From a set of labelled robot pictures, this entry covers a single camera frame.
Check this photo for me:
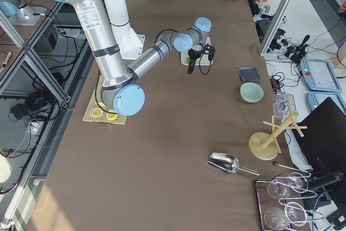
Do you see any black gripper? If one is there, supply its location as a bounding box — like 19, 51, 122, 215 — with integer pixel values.
187, 47, 203, 74

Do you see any cream rabbit tray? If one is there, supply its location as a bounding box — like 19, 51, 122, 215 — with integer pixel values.
181, 52, 210, 66

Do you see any black glass tray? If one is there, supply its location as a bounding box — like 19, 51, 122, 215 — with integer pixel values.
254, 180, 326, 230

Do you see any grey folded cloth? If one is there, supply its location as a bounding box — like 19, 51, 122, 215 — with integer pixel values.
237, 67, 262, 83

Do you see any green ceramic bowl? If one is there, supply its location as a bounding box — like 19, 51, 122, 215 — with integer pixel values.
240, 82, 264, 103

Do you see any lemon slice half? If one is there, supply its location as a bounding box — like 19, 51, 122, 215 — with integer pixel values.
89, 107, 103, 118
106, 110, 118, 121

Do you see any metal scoop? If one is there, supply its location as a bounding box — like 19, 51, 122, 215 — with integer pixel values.
208, 153, 260, 176

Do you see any wooden cutting board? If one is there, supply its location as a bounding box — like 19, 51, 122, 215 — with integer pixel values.
82, 76, 127, 126

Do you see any wooden cup tree stand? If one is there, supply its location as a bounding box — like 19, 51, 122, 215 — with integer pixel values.
248, 94, 308, 160

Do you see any black monitor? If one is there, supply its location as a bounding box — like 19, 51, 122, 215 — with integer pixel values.
295, 97, 345, 173

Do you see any wine glass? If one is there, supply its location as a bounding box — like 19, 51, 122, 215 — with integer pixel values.
287, 172, 308, 193

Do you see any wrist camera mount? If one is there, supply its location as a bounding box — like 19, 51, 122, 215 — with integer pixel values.
203, 43, 215, 62

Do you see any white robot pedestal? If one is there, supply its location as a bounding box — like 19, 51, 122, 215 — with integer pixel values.
104, 0, 145, 60

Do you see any aluminium frame post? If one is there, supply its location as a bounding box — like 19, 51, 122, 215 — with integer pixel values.
258, 0, 291, 56

